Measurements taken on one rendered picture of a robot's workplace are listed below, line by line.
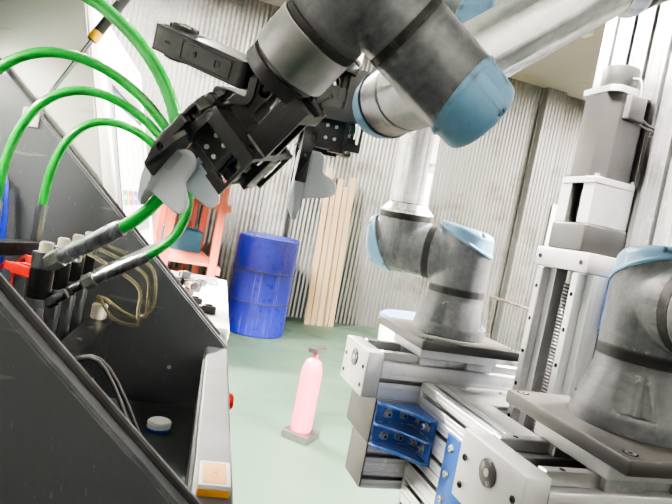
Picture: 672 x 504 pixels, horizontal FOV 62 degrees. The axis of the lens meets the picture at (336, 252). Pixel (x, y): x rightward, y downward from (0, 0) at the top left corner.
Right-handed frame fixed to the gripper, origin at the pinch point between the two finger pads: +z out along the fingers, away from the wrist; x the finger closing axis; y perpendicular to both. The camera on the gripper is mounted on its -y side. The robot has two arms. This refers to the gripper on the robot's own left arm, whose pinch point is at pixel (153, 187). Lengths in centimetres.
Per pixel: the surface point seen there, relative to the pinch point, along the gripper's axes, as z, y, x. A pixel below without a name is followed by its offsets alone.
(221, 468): 8.3, 27.9, -5.5
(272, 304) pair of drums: 283, -34, 398
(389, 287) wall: 275, 17, 618
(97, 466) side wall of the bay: 1.3, 21.5, -20.7
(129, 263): 20.2, -1.0, 11.3
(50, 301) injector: 23.1, -0.1, -0.3
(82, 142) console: 30, -31, 28
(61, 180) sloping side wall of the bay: 34.2, -25.7, 22.8
